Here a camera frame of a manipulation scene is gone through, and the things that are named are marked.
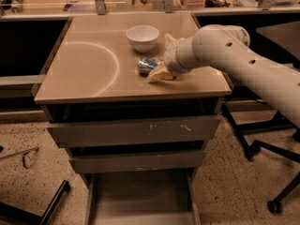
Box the bottom grey drawer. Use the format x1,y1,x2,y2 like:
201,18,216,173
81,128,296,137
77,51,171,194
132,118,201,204
84,169,201,225

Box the grey drawer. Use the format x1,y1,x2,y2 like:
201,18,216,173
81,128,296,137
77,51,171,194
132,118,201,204
69,149,203,173
84,169,201,225
48,115,220,148

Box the top grey drawer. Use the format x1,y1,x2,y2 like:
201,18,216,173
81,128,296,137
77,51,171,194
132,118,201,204
48,115,220,148

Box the grey drawer cabinet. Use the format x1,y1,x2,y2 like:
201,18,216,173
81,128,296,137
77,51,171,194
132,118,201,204
31,12,234,225

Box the black table leg frame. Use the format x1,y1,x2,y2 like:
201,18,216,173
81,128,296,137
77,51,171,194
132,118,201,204
222,105,293,158

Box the grey cable on floor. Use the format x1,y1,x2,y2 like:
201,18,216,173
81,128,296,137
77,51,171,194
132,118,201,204
0,145,40,170

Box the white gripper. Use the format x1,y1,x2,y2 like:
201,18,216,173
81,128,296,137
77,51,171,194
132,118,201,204
147,34,201,83

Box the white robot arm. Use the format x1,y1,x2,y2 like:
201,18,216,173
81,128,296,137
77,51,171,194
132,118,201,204
148,24,300,128

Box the black metal stand leg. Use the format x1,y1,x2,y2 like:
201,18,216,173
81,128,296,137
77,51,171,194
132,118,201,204
0,180,70,225

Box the middle grey drawer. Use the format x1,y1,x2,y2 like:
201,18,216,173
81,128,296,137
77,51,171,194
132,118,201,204
69,149,203,173

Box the white ceramic bowl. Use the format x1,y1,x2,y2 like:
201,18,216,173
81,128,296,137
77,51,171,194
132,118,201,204
126,25,160,53

